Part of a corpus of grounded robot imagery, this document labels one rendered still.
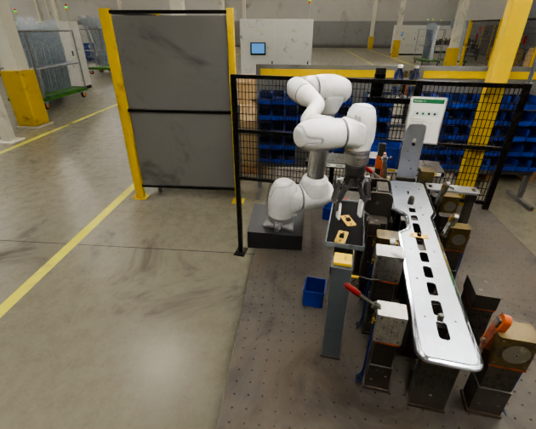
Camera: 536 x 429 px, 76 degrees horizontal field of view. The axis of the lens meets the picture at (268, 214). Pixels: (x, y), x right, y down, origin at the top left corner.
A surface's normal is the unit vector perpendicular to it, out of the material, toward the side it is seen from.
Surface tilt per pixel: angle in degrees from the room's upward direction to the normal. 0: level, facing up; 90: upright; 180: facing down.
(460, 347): 0
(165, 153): 90
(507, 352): 90
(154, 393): 0
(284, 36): 90
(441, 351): 0
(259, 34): 90
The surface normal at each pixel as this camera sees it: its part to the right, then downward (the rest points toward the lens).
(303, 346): 0.00, -0.88
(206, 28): -0.09, 0.48
